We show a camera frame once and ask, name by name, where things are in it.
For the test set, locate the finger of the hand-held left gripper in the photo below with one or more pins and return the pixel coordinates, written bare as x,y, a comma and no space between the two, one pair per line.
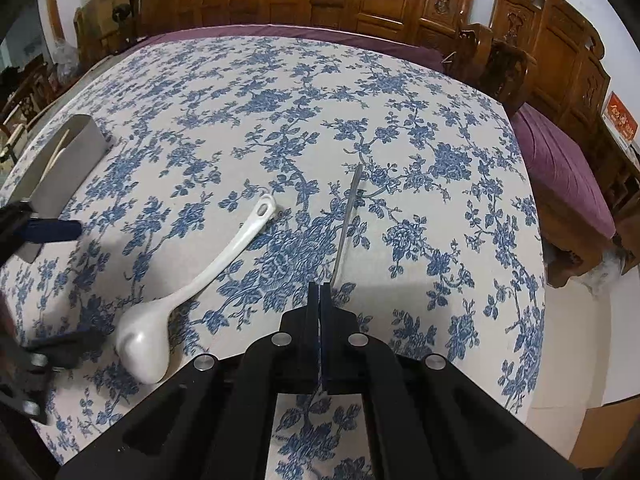
55,231
65,347

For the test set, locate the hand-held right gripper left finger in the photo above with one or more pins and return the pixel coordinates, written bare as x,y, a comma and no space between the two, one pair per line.
300,340

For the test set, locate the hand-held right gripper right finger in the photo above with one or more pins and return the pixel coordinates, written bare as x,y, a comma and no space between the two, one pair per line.
340,340

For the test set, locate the grey metal utensil container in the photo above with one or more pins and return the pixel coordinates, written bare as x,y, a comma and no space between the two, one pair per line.
70,180

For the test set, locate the cream chopstick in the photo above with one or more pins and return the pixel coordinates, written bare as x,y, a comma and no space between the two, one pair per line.
55,157

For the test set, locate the slim steel utensil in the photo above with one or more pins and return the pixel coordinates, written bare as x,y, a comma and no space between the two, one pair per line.
347,220

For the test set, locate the wooden chair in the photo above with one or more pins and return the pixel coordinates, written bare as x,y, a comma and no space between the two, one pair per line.
25,105

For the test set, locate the clear plastic bag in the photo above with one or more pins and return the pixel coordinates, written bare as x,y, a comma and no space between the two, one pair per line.
65,57

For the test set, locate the blue floral tablecloth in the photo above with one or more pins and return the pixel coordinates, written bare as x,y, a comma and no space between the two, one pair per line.
250,135

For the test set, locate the wooden cabinet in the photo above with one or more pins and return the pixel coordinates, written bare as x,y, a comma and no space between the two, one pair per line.
105,25

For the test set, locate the cardboard sheet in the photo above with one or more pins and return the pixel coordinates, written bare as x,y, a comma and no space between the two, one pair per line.
607,435

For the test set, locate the short purple seat cushion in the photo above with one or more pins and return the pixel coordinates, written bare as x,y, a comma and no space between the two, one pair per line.
560,160

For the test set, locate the long purple seat cushion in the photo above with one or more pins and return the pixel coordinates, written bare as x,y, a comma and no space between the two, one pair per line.
300,32

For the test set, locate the wooden side table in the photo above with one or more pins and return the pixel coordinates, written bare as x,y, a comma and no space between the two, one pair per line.
625,175

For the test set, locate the red box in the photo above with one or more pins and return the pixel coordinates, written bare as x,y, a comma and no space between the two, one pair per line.
621,120

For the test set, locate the short carved wooden sofa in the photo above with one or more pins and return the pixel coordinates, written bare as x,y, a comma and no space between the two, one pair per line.
560,50

